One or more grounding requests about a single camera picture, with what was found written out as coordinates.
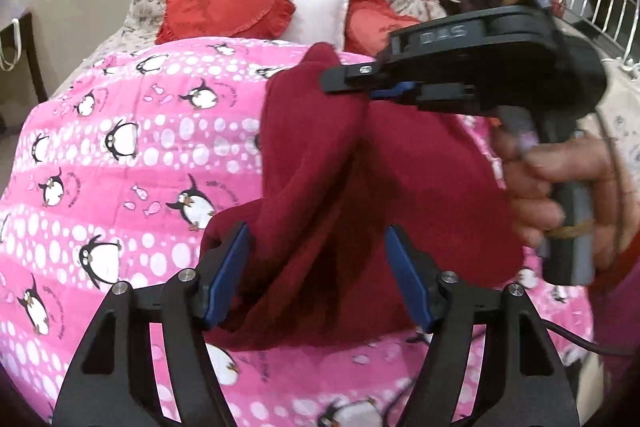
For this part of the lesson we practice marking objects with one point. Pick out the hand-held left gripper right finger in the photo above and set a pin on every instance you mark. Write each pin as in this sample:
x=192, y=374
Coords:
x=407, y=277

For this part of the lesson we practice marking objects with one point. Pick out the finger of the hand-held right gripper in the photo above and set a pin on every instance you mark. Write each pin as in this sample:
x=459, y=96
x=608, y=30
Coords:
x=350, y=77
x=395, y=93

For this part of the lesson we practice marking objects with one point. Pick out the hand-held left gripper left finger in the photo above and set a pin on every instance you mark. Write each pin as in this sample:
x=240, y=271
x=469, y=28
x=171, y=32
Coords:
x=227, y=277

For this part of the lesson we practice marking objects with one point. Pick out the dark red sweater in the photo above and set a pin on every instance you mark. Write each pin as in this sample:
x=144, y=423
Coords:
x=325, y=207

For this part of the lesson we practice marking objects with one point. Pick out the person's right forearm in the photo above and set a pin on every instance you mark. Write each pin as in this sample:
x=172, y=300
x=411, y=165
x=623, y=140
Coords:
x=620, y=307

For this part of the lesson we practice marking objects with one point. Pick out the person's right hand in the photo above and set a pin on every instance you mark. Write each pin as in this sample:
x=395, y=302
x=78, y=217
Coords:
x=570, y=164

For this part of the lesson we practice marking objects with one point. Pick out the small red heart cushion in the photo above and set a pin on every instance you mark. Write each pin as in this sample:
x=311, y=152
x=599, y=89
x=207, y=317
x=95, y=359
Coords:
x=370, y=27

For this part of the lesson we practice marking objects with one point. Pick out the white pillow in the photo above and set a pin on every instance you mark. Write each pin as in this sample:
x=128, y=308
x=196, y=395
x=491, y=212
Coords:
x=315, y=12

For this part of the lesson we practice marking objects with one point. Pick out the white printed cloth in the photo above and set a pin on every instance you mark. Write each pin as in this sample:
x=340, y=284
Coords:
x=620, y=107

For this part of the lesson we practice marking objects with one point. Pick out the pink penguin print blanket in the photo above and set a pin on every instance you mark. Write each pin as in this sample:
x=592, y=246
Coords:
x=125, y=187

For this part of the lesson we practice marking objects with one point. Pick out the large red heart cushion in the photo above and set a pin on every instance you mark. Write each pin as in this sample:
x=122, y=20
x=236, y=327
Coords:
x=220, y=7

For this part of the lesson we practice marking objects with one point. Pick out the dark wooden table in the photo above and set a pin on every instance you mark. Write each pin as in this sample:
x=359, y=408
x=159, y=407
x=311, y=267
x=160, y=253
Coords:
x=32, y=57

